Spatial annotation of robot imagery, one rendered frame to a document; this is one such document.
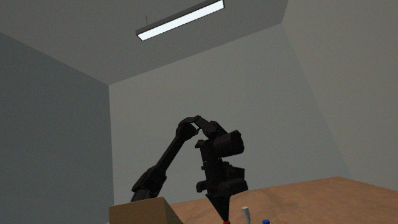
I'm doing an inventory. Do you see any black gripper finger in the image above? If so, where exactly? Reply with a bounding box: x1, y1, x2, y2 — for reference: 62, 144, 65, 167
212, 194, 231, 222
205, 193, 222, 218

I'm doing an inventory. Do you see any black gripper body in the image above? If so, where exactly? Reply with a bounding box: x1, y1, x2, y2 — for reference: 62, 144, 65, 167
196, 158, 248, 197

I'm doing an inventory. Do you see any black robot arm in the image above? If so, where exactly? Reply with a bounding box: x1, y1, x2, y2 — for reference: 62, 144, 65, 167
131, 115, 245, 202

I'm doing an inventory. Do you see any green circuit board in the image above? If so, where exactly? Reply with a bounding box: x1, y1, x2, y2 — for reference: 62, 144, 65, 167
223, 207, 272, 224

